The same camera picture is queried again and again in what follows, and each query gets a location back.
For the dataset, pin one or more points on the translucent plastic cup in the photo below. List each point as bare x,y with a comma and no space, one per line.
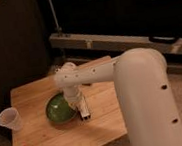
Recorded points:
11,119

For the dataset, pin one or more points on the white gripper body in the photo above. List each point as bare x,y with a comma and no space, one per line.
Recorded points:
73,95

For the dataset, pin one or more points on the long grey case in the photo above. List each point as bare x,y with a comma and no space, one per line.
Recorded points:
112,43

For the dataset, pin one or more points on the green ceramic bowl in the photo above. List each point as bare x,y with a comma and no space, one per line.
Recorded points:
58,110

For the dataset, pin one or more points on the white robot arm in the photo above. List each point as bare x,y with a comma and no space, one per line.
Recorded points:
143,91

